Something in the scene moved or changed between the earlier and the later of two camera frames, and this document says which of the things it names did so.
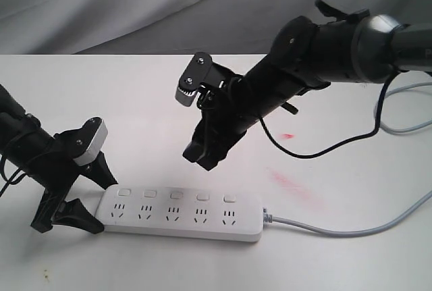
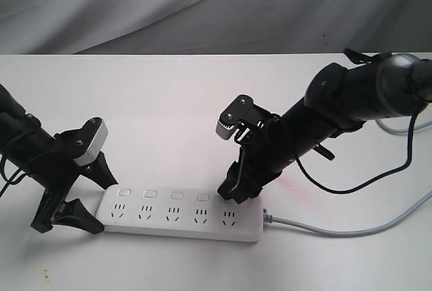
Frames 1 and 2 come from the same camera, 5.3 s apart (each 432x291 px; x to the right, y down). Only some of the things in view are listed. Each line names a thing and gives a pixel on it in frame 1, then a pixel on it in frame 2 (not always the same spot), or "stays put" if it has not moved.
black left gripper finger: [73, 213] stays put
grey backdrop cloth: [191, 10] stays put
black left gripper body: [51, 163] stays put
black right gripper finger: [196, 148] to [227, 188]
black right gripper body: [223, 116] to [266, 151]
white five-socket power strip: [214, 212] stays put
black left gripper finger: [99, 171] stays put
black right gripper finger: [219, 140] to [250, 185]
